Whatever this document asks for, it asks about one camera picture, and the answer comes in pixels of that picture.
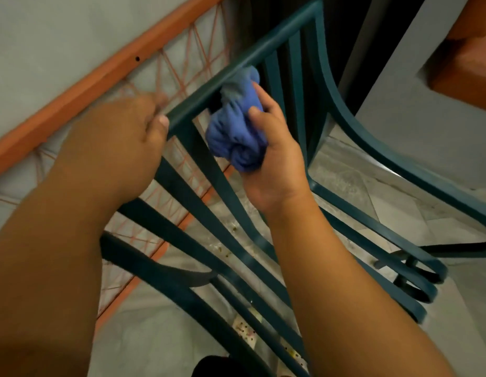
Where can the person's right hand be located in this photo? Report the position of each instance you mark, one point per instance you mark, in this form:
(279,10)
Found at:
(282,172)

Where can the person's left hand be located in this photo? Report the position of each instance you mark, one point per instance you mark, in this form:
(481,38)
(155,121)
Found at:
(117,153)

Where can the blue cleaning cloth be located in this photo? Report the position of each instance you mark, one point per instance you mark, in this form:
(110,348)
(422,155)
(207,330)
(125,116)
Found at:
(235,133)

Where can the dark green metal slatted chair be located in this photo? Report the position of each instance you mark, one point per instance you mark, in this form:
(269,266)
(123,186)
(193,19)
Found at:
(325,74)

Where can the person's left forearm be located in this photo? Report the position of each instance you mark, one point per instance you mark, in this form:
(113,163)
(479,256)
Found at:
(46,270)

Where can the person's right forearm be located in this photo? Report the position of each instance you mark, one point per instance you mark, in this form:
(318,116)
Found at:
(345,302)

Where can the person's right cream clog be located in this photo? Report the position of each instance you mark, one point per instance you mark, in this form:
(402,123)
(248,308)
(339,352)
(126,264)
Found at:
(245,329)

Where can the person's black shorts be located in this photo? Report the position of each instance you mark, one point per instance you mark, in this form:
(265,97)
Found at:
(223,369)

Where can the black partition panel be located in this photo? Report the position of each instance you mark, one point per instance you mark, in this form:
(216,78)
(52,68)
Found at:
(345,35)

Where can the orange cushioned booth bench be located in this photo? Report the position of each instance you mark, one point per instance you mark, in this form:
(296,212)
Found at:
(443,133)

